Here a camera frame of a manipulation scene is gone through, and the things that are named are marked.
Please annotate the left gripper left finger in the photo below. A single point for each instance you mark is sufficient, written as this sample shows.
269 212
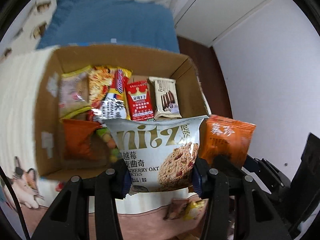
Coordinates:
67 216

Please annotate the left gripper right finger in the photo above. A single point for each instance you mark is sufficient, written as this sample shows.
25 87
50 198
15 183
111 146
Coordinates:
255 216

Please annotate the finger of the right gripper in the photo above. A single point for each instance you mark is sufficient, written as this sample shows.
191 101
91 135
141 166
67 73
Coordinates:
271 177

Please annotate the yellow panda snack packet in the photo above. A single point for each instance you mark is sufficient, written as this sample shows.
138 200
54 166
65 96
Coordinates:
194 209

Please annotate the orange crinkled snack packet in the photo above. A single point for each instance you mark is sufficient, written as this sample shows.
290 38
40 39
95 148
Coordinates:
78 137

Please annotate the colourful candy balls packet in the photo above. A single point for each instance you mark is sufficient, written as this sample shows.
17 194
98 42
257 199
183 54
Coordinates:
107 138

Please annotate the brown cookie packet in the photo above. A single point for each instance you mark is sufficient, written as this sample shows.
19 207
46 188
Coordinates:
176 208

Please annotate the cranberry oat cookie packet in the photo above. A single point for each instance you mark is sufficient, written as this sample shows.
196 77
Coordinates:
159 155

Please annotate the clear yellow-edged snack packet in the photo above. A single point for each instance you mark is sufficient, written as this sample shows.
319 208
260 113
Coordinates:
73 93

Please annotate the chocolate wafer stick packet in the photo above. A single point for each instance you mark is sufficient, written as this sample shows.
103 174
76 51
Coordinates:
165 98

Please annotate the Korean cheese noodle packet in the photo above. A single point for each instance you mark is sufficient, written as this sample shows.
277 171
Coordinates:
107 96

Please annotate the red crown snack packet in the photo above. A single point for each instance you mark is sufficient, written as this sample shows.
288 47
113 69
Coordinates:
139 101

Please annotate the small red snack packet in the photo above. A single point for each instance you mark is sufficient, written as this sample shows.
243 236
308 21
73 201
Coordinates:
60 186

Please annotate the cat print striped blanket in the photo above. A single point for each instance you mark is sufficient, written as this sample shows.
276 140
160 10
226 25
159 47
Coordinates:
140 214

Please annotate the milk carton cardboard box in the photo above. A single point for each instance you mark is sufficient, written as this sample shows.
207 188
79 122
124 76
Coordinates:
143 62

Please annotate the white door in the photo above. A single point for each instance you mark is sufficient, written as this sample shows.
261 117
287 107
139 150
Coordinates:
203 21

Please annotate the bear print long pillow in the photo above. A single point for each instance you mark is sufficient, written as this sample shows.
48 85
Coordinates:
27 29

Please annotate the blue bed sheet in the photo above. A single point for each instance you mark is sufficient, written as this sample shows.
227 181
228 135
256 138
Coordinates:
84 22

